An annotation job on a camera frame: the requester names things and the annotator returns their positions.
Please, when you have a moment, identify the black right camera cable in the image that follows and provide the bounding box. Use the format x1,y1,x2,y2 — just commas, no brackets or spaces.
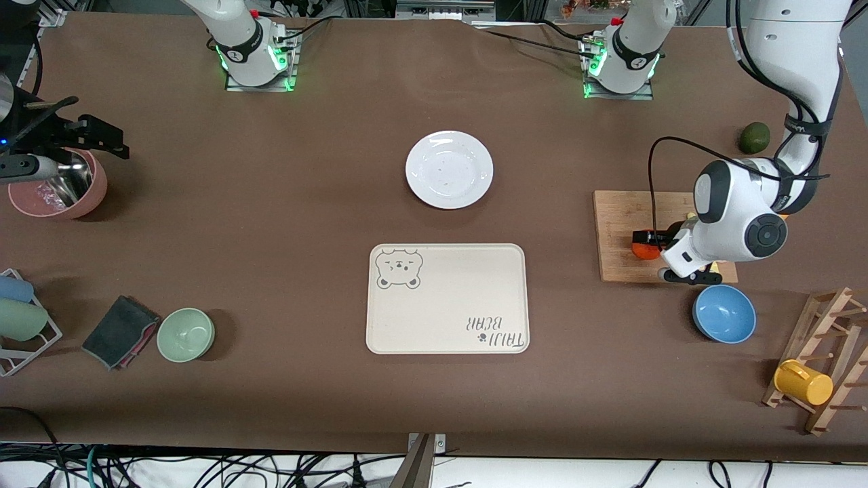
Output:
0,97,79,146

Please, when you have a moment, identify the green cup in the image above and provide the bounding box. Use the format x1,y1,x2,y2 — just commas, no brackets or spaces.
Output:
0,298,50,342

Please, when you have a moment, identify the pink bowl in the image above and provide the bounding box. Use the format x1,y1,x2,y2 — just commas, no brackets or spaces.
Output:
8,148,108,220

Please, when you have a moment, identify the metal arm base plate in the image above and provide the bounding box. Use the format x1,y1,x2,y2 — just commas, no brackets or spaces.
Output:
226,30,299,92
582,34,655,101

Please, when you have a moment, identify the black base cable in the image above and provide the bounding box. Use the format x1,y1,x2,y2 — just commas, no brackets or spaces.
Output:
271,15,336,52
475,20,597,58

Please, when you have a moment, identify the white wire cup rack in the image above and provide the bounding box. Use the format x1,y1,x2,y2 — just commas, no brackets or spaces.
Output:
0,268,64,378

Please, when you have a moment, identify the blue bowl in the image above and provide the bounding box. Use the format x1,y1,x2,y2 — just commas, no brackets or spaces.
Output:
692,284,757,344

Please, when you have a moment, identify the dark green avocado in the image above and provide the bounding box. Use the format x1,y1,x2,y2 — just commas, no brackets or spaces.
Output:
738,121,772,155

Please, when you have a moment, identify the dark grey folded cloth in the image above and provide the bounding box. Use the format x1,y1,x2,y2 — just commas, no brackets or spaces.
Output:
81,295,161,371

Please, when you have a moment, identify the aluminium corner profile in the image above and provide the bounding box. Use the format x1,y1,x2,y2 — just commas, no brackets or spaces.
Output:
37,0,68,29

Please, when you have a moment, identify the dark camera mount pole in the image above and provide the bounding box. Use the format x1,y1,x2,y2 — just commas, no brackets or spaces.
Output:
389,434,436,488

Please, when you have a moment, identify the wooden cutting board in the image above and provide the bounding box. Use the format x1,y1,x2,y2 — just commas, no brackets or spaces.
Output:
593,190,739,284

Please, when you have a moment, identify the blue cup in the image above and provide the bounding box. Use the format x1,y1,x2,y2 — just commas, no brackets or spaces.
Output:
0,274,35,304

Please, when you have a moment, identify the metal scoop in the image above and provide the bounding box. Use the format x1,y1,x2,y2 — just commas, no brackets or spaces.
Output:
42,152,94,207

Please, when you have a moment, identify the white round plate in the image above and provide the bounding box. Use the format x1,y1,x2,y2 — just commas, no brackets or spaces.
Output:
406,130,494,210

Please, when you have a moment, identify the pale green bowl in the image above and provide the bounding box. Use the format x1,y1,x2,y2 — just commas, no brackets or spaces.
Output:
157,308,216,363

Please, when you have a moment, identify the black camera cable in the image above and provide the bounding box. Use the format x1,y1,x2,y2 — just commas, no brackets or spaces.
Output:
648,0,845,235
0,97,79,146

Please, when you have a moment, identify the black left camera cable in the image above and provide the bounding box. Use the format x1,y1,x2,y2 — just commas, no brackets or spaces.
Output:
648,0,845,235

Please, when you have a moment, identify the yellow mug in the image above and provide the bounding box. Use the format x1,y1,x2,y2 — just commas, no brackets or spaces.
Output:
774,359,834,406

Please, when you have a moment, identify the cream tray with bear print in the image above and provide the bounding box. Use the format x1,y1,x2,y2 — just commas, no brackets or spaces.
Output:
366,243,530,355

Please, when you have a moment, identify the wooden peg rack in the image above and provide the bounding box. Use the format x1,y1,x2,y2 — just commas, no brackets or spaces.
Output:
762,287,868,436

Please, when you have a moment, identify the metal frame structure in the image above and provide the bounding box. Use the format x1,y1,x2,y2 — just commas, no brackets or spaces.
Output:
395,0,497,21

